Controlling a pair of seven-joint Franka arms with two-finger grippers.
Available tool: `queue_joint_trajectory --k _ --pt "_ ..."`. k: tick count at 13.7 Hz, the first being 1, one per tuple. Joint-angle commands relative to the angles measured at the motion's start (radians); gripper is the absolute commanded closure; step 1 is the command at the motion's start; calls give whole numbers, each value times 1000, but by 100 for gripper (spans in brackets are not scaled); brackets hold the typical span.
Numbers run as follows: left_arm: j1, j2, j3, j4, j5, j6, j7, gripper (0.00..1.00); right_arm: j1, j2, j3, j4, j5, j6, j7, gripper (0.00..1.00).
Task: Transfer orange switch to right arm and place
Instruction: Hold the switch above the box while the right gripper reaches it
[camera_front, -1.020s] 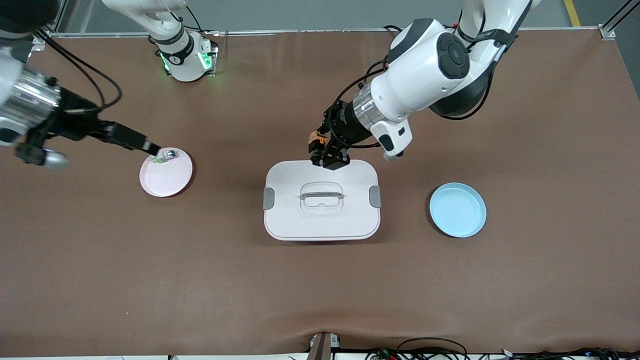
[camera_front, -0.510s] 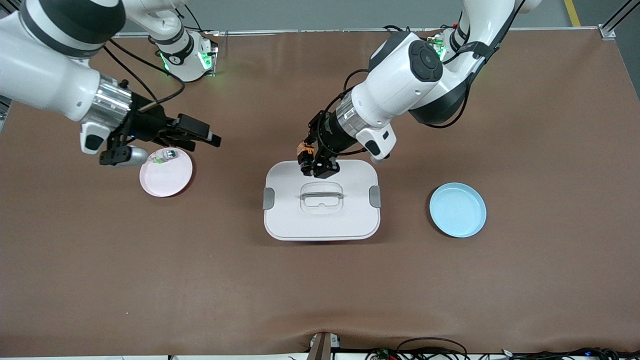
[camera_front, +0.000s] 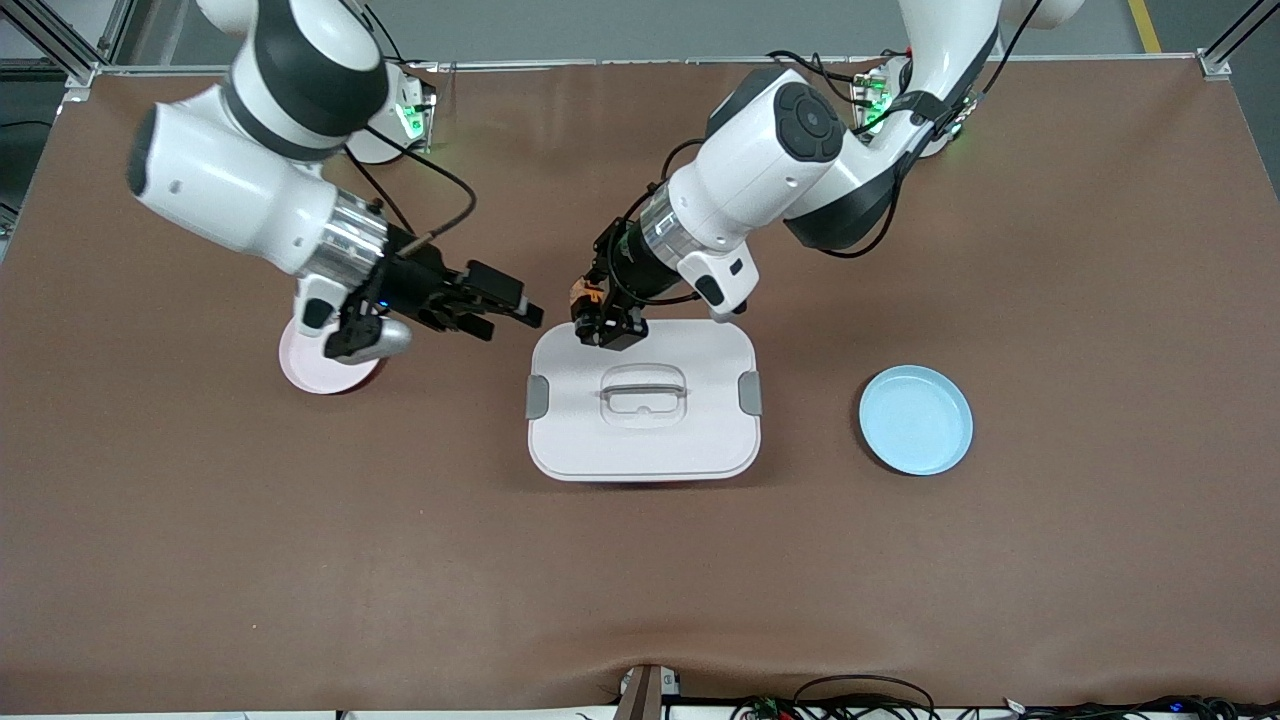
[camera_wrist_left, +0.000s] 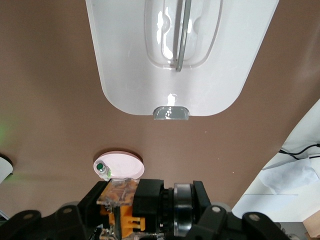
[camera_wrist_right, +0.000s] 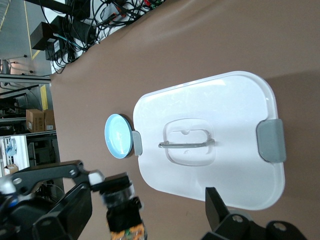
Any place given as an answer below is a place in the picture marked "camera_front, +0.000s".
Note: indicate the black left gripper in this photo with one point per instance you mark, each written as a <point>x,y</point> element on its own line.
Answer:
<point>627,262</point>

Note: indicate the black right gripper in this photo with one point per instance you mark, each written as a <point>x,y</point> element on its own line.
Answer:
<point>418,280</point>

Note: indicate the orange push button switch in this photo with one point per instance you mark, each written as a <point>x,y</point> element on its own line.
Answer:
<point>585,295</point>

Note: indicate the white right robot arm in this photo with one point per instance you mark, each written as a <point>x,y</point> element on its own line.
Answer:
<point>230,190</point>

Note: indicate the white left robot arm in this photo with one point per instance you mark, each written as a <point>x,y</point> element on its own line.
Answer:
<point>760,160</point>

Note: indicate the white lidded storage box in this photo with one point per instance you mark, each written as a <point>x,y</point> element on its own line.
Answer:
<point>640,440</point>

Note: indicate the pale pink round plate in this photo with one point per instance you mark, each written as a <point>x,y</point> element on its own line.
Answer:
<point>305,370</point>

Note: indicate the brown table cover cloth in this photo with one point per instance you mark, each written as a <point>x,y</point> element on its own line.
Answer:
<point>640,580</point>

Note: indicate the light blue round plate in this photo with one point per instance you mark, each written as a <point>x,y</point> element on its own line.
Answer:
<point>915,420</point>

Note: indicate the small metal clamp bracket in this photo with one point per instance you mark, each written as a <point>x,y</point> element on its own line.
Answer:
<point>645,692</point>

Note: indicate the aluminium frame profile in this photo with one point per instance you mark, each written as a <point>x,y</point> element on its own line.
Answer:
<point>1235,40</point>
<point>60,50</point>

